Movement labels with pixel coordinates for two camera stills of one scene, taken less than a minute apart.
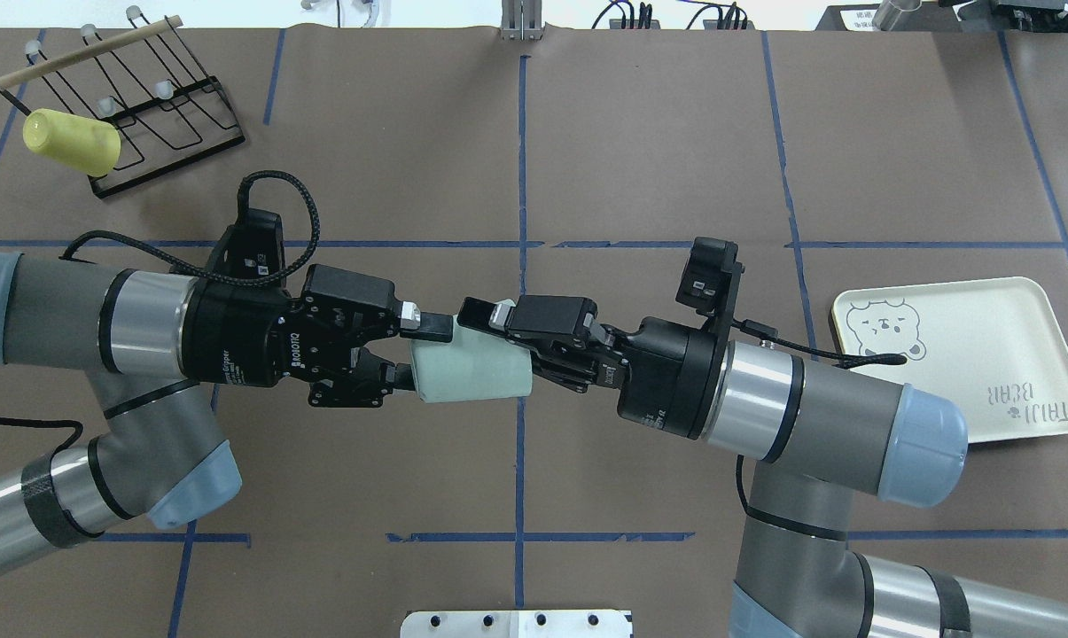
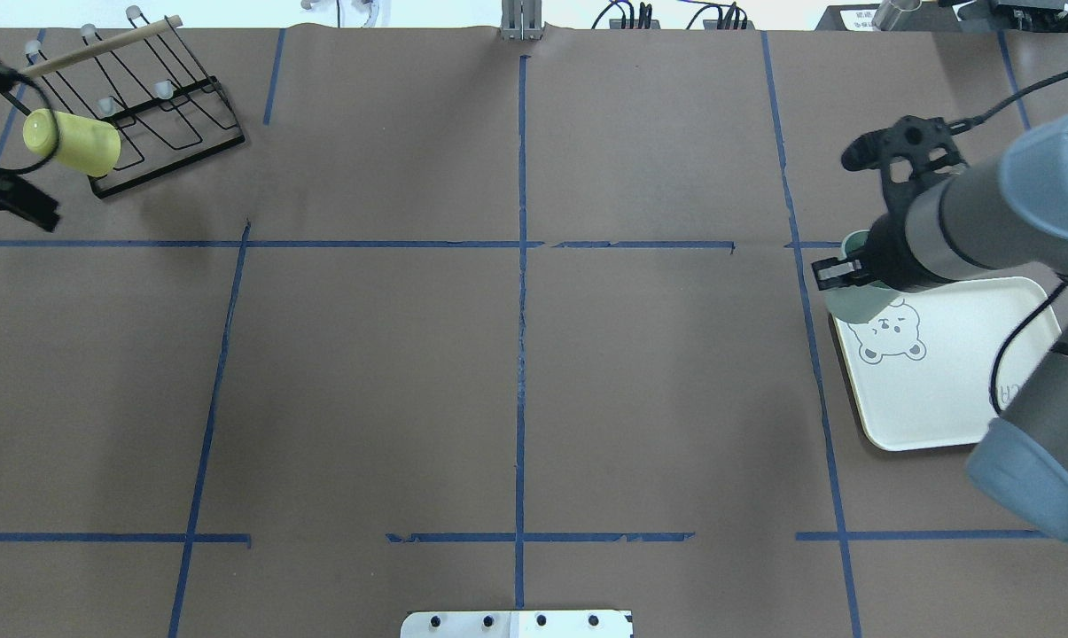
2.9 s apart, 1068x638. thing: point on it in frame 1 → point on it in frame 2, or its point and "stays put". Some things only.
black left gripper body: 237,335 → 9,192
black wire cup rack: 144,77 stays put
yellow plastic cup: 87,146 stays put
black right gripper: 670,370 → 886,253
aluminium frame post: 521,19 stays put
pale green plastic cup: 474,365 → 864,302
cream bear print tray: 993,346 stays put
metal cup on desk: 890,11 stays put
